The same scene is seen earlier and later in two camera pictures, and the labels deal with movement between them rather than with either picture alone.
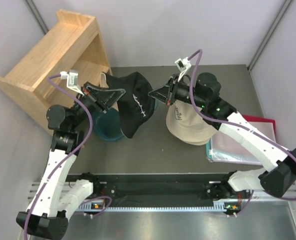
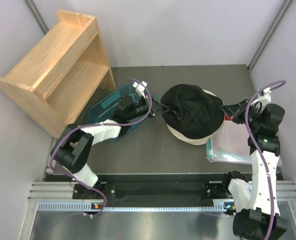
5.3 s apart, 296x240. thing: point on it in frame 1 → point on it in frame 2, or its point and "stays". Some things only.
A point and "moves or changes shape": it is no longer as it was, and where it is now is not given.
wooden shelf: x=71 y=53 stays
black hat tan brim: x=136 y=105 → x=200 y=113
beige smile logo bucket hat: x=187 y=124 moves or changes shape
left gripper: x=102 y=99 → x=157 y=108
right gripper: x=162 y=93 → x=230 y=110
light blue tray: x=208 y=147 stays
